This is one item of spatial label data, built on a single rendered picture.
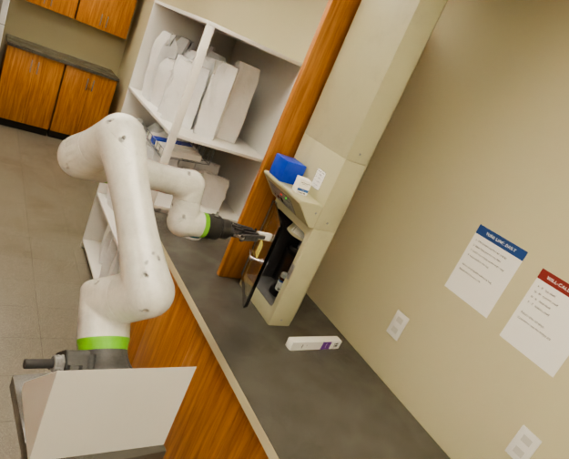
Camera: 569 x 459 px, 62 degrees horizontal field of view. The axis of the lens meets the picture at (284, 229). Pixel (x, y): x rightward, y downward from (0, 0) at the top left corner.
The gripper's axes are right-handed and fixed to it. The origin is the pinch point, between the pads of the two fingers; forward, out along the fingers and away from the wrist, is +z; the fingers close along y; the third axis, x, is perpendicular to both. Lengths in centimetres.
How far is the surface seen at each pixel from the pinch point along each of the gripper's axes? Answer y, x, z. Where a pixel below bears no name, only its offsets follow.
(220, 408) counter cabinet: -34, 55, -12
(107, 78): 494, 37, 35
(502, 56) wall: -15, -97, 58
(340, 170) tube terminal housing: -7.6, -35.4, 15.5
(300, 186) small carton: 0.9, -23.3, 7.5
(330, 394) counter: -48, 37, 22
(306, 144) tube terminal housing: 19.5, -36.6, 15.2
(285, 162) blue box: 12.8, -28.0, 4.5
